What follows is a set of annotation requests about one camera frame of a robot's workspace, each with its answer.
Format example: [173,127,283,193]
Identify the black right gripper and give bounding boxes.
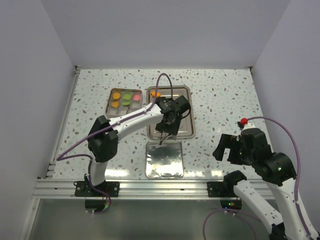
[212,132,256,166]

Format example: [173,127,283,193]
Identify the steel slotted tongs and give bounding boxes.
[158,133,176,146]

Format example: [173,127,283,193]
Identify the pink round cookie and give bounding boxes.
[132,94,141,102]

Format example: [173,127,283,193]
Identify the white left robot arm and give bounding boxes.
[86,95,192,197]

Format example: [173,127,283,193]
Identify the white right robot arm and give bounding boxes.
[212,127,320,240]

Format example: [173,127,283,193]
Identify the large steel baking tray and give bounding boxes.
[146,85,196,140]

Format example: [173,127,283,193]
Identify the orange fish cookie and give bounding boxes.
[150,91,161,98]

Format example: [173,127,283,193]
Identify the small square steel lid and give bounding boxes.
[145,141,184,180]

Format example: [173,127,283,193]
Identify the beige compartment cookie box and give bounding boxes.
[105,88,143,118]

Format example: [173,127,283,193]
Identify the red cable connector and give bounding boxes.
[240,118,248,126]

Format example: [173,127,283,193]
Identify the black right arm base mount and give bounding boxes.
[206,181,236,198]

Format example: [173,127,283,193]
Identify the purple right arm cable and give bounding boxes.
[202,116,320,240]

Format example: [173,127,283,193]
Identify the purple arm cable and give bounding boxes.
[202,116,320,240]
[56,73,174,215]

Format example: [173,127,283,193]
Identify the aluminium frame rail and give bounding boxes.
[32,179,214,200]

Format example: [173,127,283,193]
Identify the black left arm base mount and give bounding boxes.
[73,180,120,198]

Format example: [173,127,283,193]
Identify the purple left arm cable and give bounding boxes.
[56,73,174,215]

